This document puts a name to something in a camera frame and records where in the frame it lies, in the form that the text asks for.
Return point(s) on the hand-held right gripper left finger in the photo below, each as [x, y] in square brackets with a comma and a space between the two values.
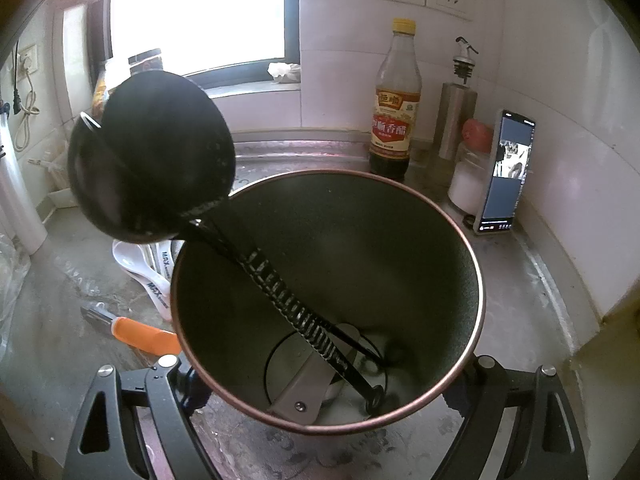
[192, 390]

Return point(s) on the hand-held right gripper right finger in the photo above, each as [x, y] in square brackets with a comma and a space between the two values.
[460, 395]

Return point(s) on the white plastic spoon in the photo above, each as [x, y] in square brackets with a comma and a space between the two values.
[164, 260]
[125, 257]
[157, 295]

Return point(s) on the grey metal tool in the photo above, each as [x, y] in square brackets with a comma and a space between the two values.
[300, 390]

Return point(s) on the red metal utensil holder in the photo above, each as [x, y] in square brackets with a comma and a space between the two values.
[400, 260]

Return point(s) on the smartphone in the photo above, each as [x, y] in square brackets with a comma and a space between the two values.
[502, 200]

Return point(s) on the clear plastic bag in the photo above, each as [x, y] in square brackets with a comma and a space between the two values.
[10, 280]

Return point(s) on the salt jar red lid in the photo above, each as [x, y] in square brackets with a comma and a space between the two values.
[467, 180]

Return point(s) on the white plastic container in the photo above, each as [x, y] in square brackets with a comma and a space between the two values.
[57, 197]

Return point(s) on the white pipe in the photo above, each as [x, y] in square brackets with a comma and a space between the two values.
[22, 210]

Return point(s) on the vinegar bottle yellow cap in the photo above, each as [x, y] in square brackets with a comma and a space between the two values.
[395, 130]

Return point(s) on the steel oil dispenser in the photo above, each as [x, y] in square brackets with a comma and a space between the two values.
[452, 120]

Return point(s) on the yellowish plastic packet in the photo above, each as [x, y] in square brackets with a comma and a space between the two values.
[100, 95]

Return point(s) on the crumpled white tissue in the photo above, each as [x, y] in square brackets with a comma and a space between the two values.
[285, 71]

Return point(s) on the dark jar black lid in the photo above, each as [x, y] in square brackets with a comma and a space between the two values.
[146, 60]

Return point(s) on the window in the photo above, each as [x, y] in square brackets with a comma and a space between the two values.
[200, 10]

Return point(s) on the small wall socket with plug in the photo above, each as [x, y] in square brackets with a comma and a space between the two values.
[27, 58]

